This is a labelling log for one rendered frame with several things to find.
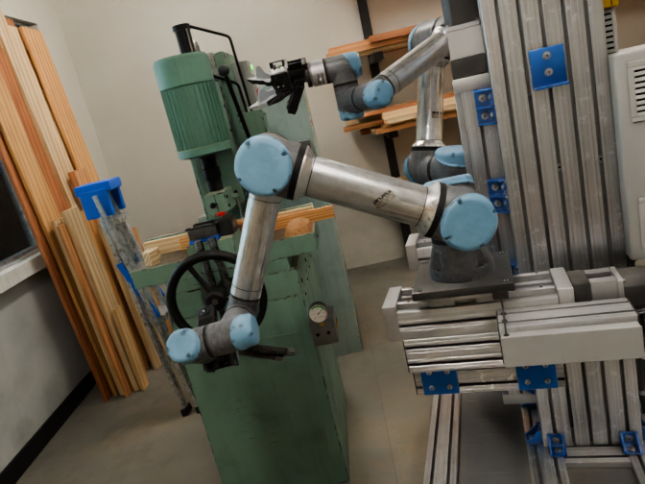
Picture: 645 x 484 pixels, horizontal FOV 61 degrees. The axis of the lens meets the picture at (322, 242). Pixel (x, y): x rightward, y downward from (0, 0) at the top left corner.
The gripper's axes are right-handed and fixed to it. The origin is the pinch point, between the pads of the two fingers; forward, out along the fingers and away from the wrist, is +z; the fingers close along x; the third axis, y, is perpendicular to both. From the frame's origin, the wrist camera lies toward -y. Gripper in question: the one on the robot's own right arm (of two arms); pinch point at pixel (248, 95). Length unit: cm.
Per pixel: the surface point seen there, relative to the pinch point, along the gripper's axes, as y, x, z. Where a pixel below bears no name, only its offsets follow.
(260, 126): -22.3, -14.1, 1.9
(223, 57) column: -2.1, -29.8, 8.8
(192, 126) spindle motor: -3.5, 3.6, 19.1
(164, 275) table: -33, 35, 39
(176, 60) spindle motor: 12.8, -7.5, 18.3
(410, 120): -132, -133, -71
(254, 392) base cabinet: -71, 62, 21
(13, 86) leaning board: -41, -122, 137
